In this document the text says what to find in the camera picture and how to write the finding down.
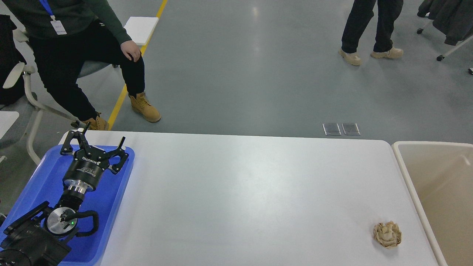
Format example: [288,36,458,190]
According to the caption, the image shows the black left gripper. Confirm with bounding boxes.
[59,122,129,192]

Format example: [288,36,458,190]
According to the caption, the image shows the blue plastic tray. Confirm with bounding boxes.
[0,144,135,266]

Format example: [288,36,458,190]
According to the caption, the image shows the white side table corner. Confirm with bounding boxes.
[0,111,19,138]

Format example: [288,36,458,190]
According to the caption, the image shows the grey office chair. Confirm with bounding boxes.
[0,29,119,165]

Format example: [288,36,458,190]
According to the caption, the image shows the seated person in green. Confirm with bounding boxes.
[4,0,161,131]

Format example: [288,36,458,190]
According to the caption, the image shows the white foam board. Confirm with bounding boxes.
[124,17,159,47]

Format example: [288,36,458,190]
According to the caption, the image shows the left metal floor plate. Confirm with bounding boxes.
[323,123,341,136]

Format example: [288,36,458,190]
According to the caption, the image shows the metal floor plate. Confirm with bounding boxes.
[323,123,341,136]
[341,123,361,135]

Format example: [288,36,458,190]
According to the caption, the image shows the right metal floor plate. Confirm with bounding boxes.
[341,123,361,135]

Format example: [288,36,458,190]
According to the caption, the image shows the standing person in black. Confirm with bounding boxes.
[338,0,404,67]

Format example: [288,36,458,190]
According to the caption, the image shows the crumpled brown paper ball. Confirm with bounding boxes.
[373,221,402,249]

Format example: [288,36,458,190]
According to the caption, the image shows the beige plastic bin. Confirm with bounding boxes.
[392,141,473,266]

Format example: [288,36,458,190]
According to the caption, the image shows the coat rack with dark clothes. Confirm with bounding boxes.
[416,0,473,62]

